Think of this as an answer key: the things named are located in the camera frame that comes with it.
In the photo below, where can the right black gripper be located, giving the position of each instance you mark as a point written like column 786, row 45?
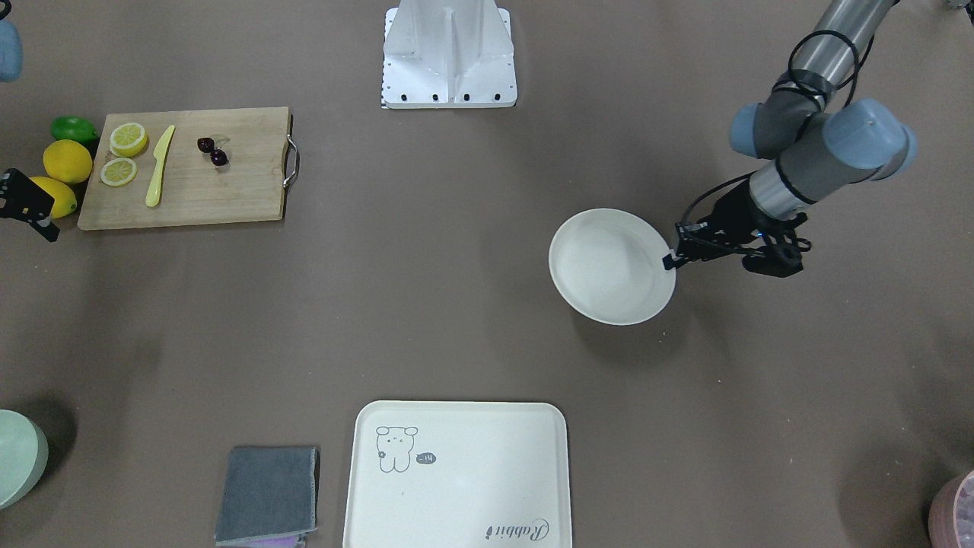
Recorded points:
column 23, row 198

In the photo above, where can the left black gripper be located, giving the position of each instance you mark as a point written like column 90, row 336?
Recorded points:
column 736, row 211

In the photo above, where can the white round plate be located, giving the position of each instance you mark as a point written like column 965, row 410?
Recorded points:
column 609, row 266

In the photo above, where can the dark red cherry pair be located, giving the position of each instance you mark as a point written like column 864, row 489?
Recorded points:
column 211, row 147

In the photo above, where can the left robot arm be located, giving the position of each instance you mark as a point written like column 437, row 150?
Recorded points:
column 815, row 138

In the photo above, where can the cream rectangular tray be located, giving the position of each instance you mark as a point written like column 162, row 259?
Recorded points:
column 459, row 474

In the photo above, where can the whole lemon outer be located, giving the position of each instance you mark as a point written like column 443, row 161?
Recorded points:
column 64, row 198

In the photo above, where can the whole lemon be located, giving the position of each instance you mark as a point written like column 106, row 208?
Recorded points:
column 67, row 161
column 64, row 198

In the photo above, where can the whole lemon middle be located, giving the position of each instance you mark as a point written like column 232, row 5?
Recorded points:
column 67, row 161

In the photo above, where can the lemon slice inner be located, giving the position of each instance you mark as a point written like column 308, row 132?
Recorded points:
column 118, row 172

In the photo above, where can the lemon slice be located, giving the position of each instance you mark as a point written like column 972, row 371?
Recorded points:
column 128, row 140
column 118, row 172

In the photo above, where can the green lime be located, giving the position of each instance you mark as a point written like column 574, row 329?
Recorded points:
column 74, row 128

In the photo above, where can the lemon slice outer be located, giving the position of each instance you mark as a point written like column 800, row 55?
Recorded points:
column 128, row 140

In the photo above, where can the yellow plastic knife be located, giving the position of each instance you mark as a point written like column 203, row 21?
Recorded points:
column 153, row 194

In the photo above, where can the mint green bowl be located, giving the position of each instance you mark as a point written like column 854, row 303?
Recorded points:
column 24, row 453

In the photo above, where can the grey folded cloth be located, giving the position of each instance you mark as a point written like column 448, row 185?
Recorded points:
column 269, row 497

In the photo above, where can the pink bowl with ice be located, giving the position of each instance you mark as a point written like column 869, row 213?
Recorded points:
column 950, row 517

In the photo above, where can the white pedestal column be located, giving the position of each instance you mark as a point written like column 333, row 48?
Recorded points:
column 448, row 55

